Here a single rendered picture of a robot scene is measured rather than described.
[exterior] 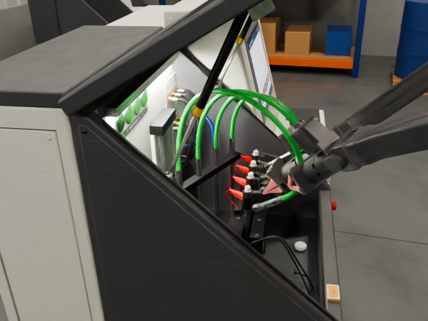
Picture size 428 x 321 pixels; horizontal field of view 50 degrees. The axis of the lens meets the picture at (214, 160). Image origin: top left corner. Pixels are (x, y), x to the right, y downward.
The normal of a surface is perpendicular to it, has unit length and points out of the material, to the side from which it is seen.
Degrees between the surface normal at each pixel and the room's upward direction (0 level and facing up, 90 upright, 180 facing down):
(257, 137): 90
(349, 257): 0
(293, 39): 90
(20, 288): 90
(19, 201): 90
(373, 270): 0
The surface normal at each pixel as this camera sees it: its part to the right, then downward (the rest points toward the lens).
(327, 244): -0.02, -0.90
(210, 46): -0.18, 0.44
